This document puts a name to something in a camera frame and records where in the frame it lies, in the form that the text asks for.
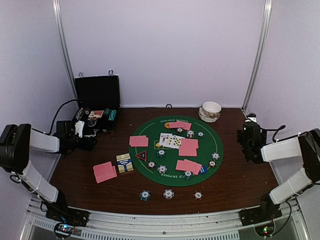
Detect red playing card deck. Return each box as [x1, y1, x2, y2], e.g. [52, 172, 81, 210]
[93, 161, 117, 184]

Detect red card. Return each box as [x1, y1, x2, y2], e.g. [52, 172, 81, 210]
[175, 160, 197, 173]
[183, 159, 202, 175]
[178, 138, 199, 157]
[129, 135, 149, 147]
[169, 121, 192, 131]

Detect face up eight spades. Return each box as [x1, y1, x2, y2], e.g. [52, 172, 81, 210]
[170, 135, 184, 149]

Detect orange round blind button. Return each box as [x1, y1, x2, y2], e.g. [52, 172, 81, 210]
[164, 122, 170, 129]

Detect face up king card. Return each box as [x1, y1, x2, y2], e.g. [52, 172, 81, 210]
[159, 132, 173, 146]

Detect green blue chip stack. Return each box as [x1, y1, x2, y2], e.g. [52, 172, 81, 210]
[139, 190, 151, 202]

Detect blue tan chip stack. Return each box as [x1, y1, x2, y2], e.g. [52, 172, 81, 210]
[163, 189, 175, 200]

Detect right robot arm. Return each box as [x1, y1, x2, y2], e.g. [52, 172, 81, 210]
[236, 113, 320, 221]

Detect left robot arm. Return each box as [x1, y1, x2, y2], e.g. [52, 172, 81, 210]
[0, 107, 98, 222]

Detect clear acrylic dealer button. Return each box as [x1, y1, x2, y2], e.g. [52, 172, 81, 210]
[87, 118, 97, 128]

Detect blue tan chips in case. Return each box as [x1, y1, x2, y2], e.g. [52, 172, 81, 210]
[74, 107, 84, 121]

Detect orange black chips in case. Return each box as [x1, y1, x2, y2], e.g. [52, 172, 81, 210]
[84, 108, 91, 115]

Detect card deck in case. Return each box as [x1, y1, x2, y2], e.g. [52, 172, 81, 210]
[88, 110, 104, 119]

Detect green blue chips in case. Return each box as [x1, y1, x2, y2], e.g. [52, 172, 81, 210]
[103, 108, 111, 116]

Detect teal chip row in case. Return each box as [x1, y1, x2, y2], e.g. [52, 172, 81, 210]
[108, 109, 118, 121]

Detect black poker chip case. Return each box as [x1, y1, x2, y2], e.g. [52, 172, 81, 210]
[73, 69, 121, 135]

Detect white ceramic upper bowl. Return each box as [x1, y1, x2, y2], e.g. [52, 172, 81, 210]
[201, 101, 222, 118]

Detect white ceramic bowl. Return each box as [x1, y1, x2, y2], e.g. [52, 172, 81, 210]
[201, 101, 222, 118]
[198, 107, 221, 123]

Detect white ceramic lower bowl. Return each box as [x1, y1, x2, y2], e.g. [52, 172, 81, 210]
[198, 107, 221, 123]

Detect gold card deck box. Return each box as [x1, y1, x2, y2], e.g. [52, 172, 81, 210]
[116, 153, 134, 174]

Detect blue round blind button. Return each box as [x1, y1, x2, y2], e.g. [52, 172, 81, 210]
[199, 165, 208, 175]

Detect black red triangle token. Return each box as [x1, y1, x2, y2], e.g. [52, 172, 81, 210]
[135, 150, 147, 162]

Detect green round poker mat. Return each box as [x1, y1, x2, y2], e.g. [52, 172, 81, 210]
[128, 115, 224, 187]

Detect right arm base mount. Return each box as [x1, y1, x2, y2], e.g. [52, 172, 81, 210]
[239, 207, 282, 227]

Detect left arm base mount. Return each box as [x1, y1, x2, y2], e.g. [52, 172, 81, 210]
[45, 208, 90, 227]

